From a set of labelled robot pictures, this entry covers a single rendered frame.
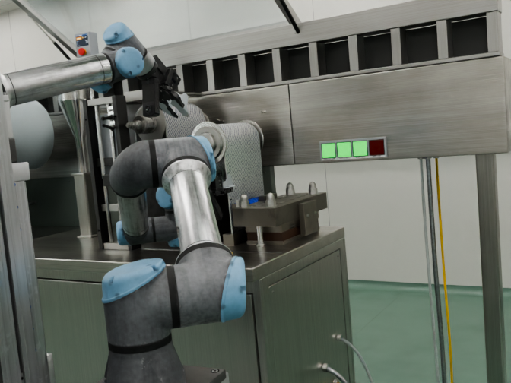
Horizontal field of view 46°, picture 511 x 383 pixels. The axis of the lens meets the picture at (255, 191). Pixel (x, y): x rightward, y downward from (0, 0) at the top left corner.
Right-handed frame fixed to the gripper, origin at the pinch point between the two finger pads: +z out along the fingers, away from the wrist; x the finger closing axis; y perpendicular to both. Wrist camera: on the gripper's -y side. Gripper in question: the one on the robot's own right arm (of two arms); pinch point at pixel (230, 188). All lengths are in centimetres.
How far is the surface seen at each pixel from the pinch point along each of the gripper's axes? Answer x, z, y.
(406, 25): -55, 31, 49
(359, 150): -35.6, 29.3, 8.8
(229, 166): -0.3, -0.2, 7.8
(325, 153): -22.8, 29.3, 8.7
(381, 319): 21, 193, -109
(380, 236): 43, 263, -68
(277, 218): -19.9, -5.3, -9.5
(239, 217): -6.7, -6.5, -9.0
